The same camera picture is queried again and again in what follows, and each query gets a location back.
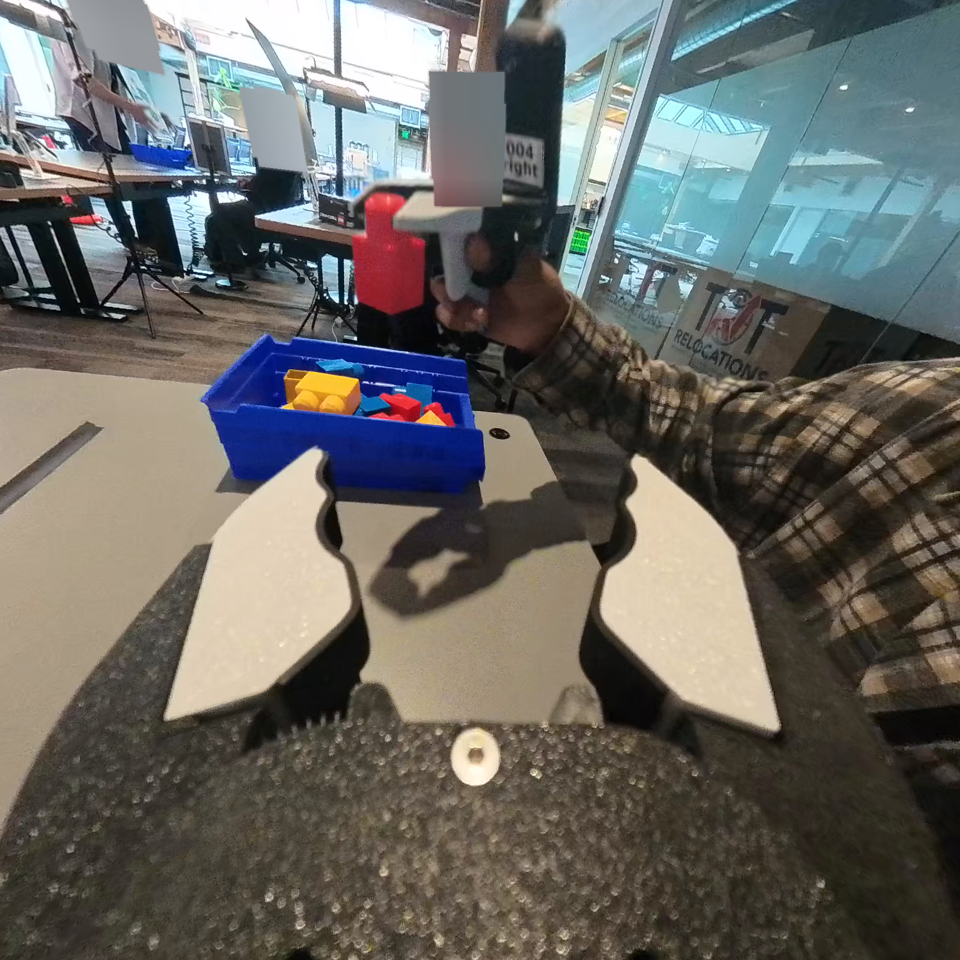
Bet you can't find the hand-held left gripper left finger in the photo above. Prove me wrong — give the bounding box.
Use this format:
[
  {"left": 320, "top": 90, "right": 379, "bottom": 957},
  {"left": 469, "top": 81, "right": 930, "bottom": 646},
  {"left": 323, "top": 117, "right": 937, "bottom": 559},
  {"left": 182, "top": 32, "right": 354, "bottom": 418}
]
[{"left": 163, "top": 447, "right": 363, "bottom": 723}]

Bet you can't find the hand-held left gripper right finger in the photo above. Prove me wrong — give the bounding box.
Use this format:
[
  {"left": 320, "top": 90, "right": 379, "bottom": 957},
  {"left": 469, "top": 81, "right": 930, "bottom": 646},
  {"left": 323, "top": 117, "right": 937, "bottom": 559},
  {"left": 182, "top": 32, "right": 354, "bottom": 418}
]
[{"left": 596, "top": 454, "right": 783, "bottom": 736}]

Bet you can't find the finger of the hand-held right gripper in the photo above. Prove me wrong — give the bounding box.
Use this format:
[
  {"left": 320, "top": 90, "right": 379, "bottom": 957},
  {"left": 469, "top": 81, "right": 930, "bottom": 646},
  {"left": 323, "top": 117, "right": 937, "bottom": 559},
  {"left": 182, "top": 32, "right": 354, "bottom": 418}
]
[{"left": 391, "top": 195, "right": 483, "bottom": 235}]

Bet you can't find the red mega block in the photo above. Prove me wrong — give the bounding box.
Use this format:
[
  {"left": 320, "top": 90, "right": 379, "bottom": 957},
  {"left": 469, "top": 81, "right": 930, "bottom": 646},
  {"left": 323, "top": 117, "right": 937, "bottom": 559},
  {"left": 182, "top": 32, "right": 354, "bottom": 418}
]
[{"left": 351, "top": 192, "right": 427, "bottom": 315}]

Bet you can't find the blue plastic bin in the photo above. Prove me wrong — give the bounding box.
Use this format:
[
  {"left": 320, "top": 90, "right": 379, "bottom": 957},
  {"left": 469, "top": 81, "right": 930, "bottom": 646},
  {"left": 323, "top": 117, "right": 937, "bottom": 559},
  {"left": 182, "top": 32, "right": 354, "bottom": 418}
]
[{"left": 200, "top": 333, "right": 487, "bottom": 495}]

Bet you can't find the pile of coloured toy blocks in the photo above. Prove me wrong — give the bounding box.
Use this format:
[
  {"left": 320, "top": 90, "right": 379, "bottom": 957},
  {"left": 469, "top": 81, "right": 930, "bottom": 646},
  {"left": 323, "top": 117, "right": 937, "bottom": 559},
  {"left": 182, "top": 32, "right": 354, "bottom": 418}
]
[{"left": 282, "top": 357, "right": 459, "bottom": 429}]

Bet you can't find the person's right forearm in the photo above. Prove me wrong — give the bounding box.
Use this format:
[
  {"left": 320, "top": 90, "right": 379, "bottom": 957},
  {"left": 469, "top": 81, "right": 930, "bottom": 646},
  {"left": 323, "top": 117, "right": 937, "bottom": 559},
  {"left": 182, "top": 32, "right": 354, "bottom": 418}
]
[{"left": 512, "top": 294, "right": 960, "bottom": 751}]

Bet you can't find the person's right hand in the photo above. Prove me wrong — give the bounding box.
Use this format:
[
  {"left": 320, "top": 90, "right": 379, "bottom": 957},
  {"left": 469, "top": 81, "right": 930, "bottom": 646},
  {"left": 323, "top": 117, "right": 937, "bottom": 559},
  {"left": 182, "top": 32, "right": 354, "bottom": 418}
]
[{"left": 432, "top": 251, "right": 573, "bottom": 354}]

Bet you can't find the small wooden desk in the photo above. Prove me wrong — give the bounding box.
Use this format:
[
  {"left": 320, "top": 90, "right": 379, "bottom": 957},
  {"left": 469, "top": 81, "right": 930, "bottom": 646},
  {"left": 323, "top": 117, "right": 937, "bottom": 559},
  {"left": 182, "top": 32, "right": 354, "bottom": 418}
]
[{"left": 253, "top": 201, "right": 361, "bottom": 316}]

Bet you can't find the black floor sign display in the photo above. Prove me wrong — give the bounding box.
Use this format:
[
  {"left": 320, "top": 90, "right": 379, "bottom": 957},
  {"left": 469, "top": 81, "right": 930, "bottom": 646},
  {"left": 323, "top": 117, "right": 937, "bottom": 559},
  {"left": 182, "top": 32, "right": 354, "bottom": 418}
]
[{"left": 551, "top": 204, "right": 601, "bottom": 265}]

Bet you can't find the pair of desk monitors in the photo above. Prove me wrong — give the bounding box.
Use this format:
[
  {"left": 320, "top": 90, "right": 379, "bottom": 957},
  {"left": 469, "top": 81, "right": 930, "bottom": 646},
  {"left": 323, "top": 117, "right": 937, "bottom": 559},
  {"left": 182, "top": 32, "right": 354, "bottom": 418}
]
[{"left": 186, "top": 114, "right": 235, "bottom": 181}]

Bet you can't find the blue storage bin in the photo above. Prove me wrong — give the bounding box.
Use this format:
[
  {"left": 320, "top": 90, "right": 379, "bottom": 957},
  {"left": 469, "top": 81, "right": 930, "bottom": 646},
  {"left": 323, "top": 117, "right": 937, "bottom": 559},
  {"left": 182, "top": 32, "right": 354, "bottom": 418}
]
[{"left": 129, "top": 141, "right": 195, "bottom": 171}]

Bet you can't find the printed cardboard box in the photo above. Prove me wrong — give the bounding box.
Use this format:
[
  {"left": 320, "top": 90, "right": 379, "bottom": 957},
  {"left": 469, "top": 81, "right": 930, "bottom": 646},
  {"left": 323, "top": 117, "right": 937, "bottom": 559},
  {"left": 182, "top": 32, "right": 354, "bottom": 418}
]
[{"left": 660, "top": 276, "right": 830, "bottom": 384}]

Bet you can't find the black tripod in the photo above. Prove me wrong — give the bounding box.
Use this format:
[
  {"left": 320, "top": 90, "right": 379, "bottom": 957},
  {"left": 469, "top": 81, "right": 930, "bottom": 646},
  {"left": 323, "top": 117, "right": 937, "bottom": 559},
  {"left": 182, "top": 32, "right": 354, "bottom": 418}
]
[{"left": 63, "top": 0, "right": 205, "bottom": 340}]

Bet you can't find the long wooden desk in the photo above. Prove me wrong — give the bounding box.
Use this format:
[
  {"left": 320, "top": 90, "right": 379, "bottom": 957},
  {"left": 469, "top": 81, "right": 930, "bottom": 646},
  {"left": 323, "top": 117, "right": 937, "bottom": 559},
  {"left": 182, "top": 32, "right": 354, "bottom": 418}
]
[{"left": 0, "top": 146, "right": 260, "bottom": 320}]

